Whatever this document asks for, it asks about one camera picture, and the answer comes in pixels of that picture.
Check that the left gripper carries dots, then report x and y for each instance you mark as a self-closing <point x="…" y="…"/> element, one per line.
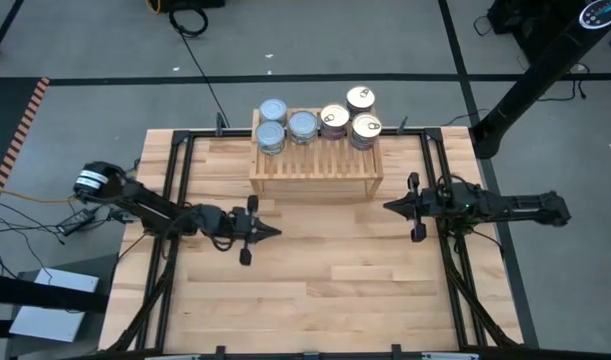
<point x="247" y="227"/>

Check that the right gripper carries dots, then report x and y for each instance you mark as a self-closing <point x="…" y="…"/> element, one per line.
<point x="432" y="202"/>

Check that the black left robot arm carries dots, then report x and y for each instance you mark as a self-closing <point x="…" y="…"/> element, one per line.
<point x="150" y="205"/>

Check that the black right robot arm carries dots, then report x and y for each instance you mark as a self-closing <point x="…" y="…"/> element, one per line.
<point x="515" y="207"/>

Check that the wooden slatted shelf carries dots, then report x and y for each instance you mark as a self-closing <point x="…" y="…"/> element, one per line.
<point x="315" y="170"/>

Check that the grey connector box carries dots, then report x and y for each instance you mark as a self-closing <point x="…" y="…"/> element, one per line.
<point x="127" y="215"/>

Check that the black tower fan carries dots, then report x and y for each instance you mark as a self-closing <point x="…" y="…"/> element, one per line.
<point x="530" y="85"/>

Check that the black power adapter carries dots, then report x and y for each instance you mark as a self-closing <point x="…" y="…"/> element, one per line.
<point x="76" y="221"/>

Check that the black metal beam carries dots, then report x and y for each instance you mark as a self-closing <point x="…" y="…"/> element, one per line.
<point x="35" y="295"/>

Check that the white flat box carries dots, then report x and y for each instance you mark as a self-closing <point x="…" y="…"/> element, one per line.
<point x="45" y="325"/>

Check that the black floor equipment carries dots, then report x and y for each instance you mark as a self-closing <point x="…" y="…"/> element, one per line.
<point x="190" y="4"/>

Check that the orange black striped floor ramp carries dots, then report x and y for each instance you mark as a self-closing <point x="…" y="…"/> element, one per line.
<point x="22" y="135"/>

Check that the black clamp post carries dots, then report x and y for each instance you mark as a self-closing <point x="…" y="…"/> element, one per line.
<point x="401" y="127"/>
<point x="219" y="125"/>

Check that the black aluminium table frame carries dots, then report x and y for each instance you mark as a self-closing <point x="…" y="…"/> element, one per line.
<point x="205" y="133"/>

